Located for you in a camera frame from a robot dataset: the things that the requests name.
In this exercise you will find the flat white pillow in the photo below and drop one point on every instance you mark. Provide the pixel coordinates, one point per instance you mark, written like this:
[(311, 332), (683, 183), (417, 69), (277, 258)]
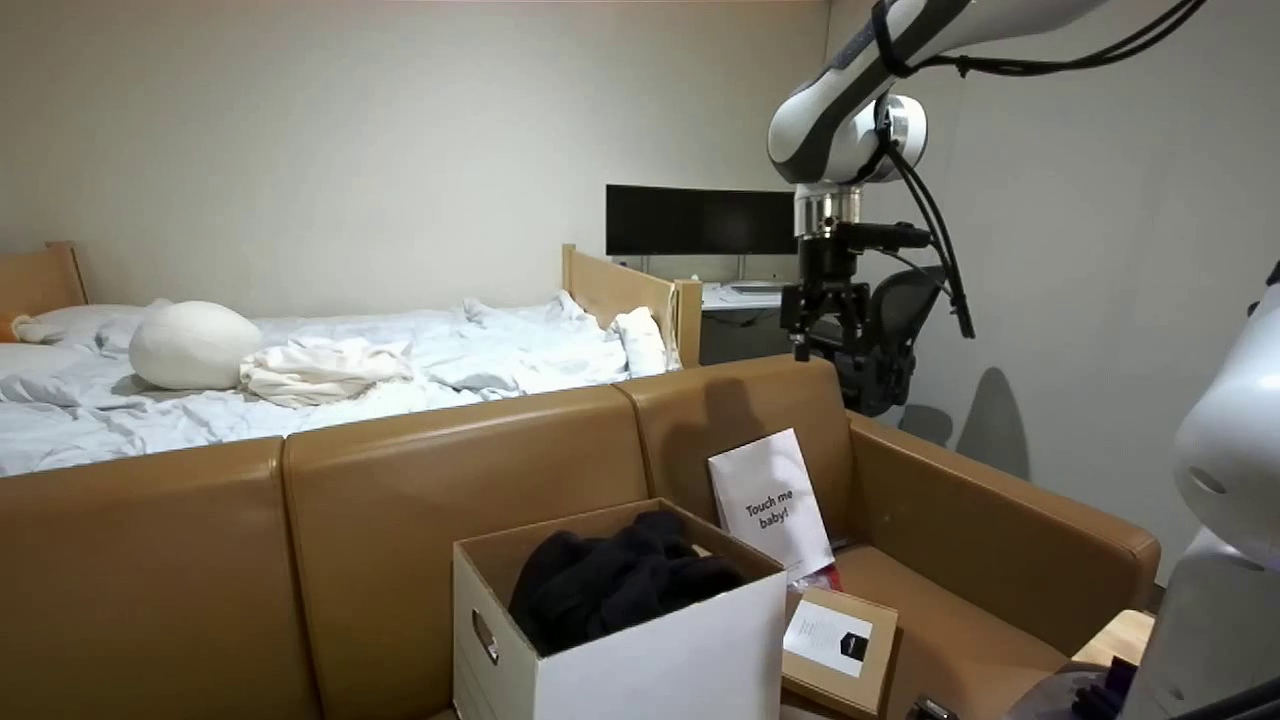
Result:
[(75, 322)]

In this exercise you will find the small brown box with label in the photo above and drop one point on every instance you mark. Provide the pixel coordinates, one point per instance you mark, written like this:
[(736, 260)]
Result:
[(840, 640)]

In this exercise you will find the papers on desk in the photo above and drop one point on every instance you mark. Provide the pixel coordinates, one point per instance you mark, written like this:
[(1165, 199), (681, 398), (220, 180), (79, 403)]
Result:
[(740, 295)]

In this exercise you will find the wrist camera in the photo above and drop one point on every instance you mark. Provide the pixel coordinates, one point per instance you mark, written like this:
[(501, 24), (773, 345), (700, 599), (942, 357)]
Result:
[(885, 236)]

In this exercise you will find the dark purple object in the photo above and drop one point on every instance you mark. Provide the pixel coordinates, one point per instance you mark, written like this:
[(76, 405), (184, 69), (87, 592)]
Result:
[(1110, 690)]

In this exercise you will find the red packet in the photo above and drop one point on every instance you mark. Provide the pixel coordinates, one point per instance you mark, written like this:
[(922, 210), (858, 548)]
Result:
[(825, 577)]

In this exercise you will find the white printed paper bag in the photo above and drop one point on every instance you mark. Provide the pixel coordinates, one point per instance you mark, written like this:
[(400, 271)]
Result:
[(770, 505)]

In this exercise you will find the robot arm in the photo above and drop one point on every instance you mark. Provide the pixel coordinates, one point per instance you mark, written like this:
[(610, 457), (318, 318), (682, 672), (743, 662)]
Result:
[(850, 95)]

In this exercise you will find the row of monitors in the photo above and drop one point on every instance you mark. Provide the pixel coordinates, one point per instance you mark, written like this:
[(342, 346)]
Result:
[(700, 220)]

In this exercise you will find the small black object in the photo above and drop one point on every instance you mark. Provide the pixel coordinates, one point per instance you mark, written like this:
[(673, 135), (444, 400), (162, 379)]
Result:
[(930, 709)]

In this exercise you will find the round white pillow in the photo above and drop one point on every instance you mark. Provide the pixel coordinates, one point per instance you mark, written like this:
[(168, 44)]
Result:
[(190, 345)]

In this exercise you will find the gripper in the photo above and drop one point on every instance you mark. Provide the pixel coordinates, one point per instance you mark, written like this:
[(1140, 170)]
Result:
[(830, 262)]

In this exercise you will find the white bed blanket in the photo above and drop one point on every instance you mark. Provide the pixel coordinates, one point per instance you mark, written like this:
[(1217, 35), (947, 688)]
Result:
[(480, 350)]

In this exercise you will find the white cardboard box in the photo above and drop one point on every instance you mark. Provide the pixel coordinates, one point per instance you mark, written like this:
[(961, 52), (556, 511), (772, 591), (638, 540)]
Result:
[(680, 660)]

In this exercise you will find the light wooden table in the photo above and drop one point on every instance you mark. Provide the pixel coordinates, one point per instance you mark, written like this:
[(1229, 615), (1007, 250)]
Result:
[(1120, 635)]

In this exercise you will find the black office chair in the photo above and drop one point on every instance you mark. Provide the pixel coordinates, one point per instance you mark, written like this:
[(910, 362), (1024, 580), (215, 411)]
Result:
[(895, 330)]

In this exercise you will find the cream crumpled cloth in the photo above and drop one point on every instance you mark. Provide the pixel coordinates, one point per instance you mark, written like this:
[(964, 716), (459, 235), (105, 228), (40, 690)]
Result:
[(320, 370)]

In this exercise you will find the black cloth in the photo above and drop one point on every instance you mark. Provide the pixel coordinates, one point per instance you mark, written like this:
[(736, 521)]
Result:
[(610, 585)]

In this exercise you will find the tan leather couch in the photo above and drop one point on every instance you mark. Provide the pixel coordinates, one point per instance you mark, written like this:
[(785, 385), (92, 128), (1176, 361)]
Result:
[(380, 500)]

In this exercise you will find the desk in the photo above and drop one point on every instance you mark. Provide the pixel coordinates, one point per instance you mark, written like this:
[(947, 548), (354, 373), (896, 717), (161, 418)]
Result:
[(740, 325)]

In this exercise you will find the wooden bed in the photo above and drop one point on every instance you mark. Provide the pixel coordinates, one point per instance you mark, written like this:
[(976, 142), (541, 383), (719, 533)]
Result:
[(625, 290)]

